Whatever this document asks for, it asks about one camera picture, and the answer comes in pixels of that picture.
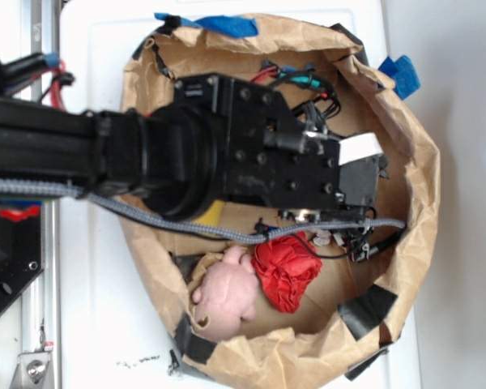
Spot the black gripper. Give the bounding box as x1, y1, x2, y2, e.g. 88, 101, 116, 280
173, 74, 388, 220

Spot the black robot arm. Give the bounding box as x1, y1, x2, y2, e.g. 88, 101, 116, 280
0, 74, 388, 221

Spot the crumpled red paper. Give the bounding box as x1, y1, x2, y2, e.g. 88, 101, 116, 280
251, 232, 322, 314

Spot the yellow sponge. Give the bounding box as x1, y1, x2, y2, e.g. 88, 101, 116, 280
193, 200, 225, 227

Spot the pink plush toy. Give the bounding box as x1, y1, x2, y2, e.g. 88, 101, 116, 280
192, 246, 259, 343

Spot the brown paper bag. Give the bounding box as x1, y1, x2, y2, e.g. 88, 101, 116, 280
119, 14, 441, 389

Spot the black mounting plate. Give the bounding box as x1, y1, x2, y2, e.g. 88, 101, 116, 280
0, 205, 43, 317

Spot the grey braided cable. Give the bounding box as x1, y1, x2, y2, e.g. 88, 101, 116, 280
0, 177, 407, 246

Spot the aluminium frame rail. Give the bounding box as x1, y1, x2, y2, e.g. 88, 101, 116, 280
7, 0, 64, 389

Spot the red and black wire bundle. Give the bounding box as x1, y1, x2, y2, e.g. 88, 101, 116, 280
0, 24, 76, 110

